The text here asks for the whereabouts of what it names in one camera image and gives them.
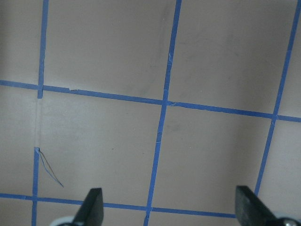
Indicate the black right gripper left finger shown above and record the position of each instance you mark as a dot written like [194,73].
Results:
[91,212]

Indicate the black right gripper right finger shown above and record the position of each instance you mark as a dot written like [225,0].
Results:
[250,210]

